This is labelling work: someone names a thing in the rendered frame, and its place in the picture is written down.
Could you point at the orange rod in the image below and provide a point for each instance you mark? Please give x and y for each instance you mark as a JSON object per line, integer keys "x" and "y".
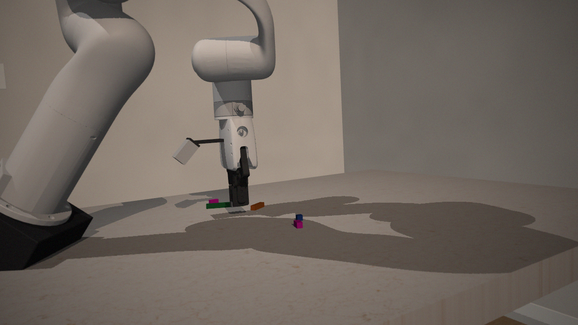
{"x": 257, "y": 206}

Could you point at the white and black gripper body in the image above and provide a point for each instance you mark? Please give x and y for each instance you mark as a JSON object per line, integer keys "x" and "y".
{"x": 230, "y": 129}

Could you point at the green rod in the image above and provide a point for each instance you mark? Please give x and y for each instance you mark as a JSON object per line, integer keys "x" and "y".
{"x": 218, "y": 205}

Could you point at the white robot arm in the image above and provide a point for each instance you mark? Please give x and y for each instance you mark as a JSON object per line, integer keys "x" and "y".
{"x": 114, "y": 54}

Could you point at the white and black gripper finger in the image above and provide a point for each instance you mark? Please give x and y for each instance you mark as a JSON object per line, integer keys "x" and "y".
{"x": 230, "y": 181}
{"x": 240, "y": 195}

